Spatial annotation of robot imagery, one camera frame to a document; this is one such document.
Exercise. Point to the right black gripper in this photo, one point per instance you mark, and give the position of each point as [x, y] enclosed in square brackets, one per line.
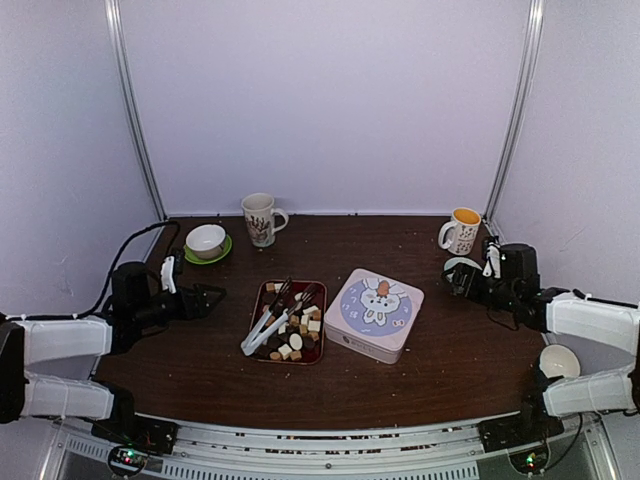
[460, 273]

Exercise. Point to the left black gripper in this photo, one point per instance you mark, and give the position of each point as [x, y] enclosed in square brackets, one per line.
[201, 310]

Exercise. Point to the white metal tongs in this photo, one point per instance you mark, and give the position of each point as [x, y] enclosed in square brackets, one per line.
[292, 298]

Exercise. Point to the red chocolate tray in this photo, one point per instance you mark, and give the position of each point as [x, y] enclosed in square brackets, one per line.
[287, 324]

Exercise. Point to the lilac bunny tin lid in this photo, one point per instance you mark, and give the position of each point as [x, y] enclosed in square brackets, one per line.
[374, 303]

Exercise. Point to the lilac tin box with dividers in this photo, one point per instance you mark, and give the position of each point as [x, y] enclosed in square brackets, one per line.
[386, 349]

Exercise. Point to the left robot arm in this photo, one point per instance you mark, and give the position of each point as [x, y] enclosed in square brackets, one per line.
[134, 304]

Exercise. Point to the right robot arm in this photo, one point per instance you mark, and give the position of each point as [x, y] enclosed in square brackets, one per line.
[509, 282]

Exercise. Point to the white oval chocolate in tray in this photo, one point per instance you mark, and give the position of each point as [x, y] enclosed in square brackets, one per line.
[296, 341]

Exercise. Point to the small white saucer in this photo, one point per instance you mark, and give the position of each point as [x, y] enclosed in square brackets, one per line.
[454, 261]

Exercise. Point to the white mug yellow inside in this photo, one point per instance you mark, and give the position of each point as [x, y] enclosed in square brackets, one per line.
[457, 236]

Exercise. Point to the green saucer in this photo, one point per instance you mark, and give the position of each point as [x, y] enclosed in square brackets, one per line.
[192, 258]

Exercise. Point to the tall floral mug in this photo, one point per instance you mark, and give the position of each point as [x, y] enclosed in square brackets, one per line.
[263, 220]

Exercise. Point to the white bowl near right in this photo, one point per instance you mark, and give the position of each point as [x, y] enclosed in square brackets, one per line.
[558, 361]

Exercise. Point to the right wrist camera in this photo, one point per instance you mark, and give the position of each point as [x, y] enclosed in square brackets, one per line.
[492, 268]

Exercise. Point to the front aluminium rail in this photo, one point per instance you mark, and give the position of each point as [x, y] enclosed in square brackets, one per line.
[455, 450]

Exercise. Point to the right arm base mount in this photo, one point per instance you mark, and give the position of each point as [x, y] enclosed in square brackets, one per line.
[525, 442]

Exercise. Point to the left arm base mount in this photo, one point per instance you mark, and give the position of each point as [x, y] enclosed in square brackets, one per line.
[135, 443]

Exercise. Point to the right aluminium frame post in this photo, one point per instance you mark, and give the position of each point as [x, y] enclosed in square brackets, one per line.
[528, 63]

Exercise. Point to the aluminium frame post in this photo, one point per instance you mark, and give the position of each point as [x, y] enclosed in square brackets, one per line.
[132, 114]
[528, 63]

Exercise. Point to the left aluminium frame post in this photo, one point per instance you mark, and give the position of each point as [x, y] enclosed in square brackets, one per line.
[132, 114]

